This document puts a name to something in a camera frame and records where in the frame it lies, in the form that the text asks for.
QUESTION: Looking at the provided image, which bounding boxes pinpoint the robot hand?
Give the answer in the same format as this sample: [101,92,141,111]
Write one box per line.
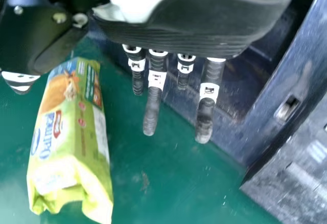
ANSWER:
[0,0,299,144]

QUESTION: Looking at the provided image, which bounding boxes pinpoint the yellow-green biscuit packet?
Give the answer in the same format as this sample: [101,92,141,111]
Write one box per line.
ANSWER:
[26,57,114,224]

